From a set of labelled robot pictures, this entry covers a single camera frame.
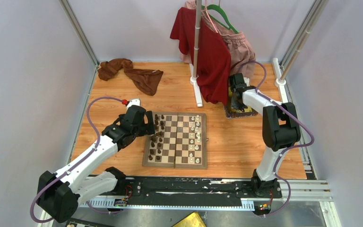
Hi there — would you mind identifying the white corner rack foot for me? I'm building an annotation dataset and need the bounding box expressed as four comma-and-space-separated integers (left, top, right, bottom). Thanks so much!
272, 58, 289, 103

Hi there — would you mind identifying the green clothes hanger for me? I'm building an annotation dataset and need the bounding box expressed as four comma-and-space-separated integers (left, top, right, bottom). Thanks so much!
200, 1, 239, 34

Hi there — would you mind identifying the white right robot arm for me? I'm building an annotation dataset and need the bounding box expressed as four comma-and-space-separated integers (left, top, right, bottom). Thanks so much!
229, 73, 301, 198

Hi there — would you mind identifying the white clothes rack stand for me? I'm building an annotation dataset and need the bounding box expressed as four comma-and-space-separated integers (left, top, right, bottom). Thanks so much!
190, 0, 203, 107

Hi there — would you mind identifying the dark chess piece queen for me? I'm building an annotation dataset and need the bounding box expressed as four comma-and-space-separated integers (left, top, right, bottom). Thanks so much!
150, 131, 164, 142

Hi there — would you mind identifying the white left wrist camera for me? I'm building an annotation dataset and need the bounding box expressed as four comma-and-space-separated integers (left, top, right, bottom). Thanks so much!
126, 98, 141, 109

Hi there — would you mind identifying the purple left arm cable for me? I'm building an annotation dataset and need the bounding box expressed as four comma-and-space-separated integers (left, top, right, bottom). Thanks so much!
29, 96, 129, 224

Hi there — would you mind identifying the yellow transparent tray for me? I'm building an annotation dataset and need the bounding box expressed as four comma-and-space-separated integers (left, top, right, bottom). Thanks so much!
224, 87, 258, 119

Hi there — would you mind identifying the pink hanging garment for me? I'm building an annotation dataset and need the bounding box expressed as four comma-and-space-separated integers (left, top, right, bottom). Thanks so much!
181, 0, 257, 80

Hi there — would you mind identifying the yellow object at bottom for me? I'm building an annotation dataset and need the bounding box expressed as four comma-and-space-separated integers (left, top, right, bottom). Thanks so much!
173, 211, 206, 227

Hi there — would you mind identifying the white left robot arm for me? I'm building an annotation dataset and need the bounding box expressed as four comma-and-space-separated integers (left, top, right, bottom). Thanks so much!
30, 105, 155, 223

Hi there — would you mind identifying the wooden chess board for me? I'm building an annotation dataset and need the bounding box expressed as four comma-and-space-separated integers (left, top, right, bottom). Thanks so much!
142, 112, 207, 169

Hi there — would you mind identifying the red hanging shirt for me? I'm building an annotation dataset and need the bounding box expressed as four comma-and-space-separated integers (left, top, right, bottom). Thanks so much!
170, 7, 231, 105

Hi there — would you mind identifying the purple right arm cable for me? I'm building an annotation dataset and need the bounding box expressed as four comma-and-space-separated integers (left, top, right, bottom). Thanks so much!
238, 60, 315, 217

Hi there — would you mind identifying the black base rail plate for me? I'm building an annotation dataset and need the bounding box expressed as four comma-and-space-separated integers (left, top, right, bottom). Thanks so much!
84, 175, 282, 209

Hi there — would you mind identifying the brown crumpled cloth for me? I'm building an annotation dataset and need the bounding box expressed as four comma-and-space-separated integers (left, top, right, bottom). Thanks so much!
98, 58, 164, 96

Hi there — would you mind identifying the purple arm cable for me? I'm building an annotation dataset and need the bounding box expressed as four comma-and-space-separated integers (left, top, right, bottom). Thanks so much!
29, 96, 129, 224
238, 60, 315, 217

